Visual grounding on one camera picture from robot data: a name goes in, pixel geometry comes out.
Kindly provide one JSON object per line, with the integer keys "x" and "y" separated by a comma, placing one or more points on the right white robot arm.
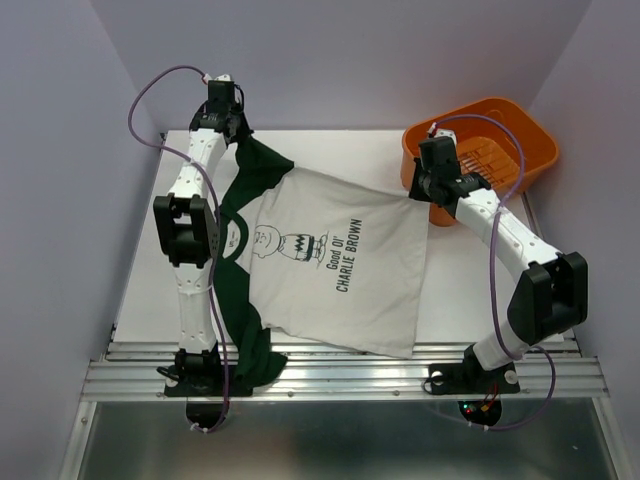
{"x": 551, "y": 287}

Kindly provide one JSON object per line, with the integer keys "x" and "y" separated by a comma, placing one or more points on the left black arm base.
{"x": 200, "y": 375}

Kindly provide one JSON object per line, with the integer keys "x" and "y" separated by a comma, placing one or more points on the orange plastic basket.
{"x": 492, "y": 135}

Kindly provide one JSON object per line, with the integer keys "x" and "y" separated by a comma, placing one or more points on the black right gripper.
{"x": 416, "y": 191}

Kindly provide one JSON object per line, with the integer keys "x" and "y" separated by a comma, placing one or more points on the white and green t-shirt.
{"x": 316, "y": 257}

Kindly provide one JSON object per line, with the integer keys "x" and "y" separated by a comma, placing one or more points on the aluminium mounting rail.
{"x": 320, "y": 373}

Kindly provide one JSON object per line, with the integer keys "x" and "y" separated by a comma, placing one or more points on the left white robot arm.
{"x": 187, "y": 222}

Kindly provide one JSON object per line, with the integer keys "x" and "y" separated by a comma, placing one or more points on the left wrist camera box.
{"x": 223, "y": 90}

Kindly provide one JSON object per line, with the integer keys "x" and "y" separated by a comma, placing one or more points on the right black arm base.
{"x": 467, "y": 377}

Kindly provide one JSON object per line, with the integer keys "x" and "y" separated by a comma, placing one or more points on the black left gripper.
{"x": 243, "y": 131}

